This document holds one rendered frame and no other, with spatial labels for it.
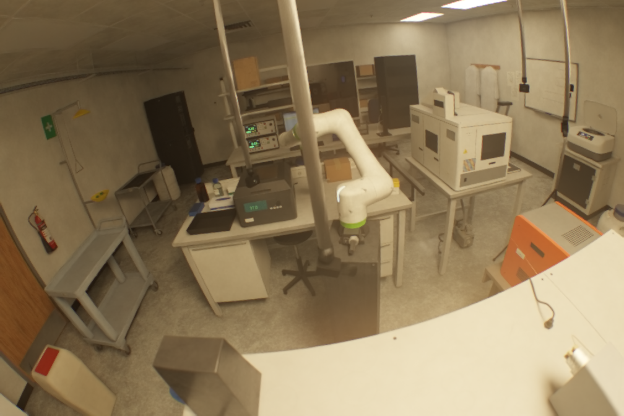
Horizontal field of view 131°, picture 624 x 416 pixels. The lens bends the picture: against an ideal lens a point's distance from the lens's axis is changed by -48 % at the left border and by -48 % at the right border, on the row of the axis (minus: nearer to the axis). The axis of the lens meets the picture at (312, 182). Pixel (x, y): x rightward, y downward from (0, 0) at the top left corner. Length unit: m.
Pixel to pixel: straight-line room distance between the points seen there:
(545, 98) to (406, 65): 2.56
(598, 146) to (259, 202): 3.85
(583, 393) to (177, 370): 0.55
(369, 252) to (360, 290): 0.18
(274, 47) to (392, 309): 5.52
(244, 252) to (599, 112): 4.54
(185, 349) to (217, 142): 6.41
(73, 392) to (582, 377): 2.42
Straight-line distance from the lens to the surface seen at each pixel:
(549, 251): 1.46
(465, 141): 2.07
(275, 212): 1.92
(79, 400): 2.40
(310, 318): 2.42
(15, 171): 3.60
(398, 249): 2.26
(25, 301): 3.54
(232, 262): 2.18
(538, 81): 5.29
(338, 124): 1.37
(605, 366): 0.48
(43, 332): 3.68
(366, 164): 1.27
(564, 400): 0.53
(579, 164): 4.11
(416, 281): 2.66
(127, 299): 3.17
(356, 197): 1.14
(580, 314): 0.70
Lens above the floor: 1.90
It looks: 24 degrees down
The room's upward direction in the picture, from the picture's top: 9 degrees counter-clockwise
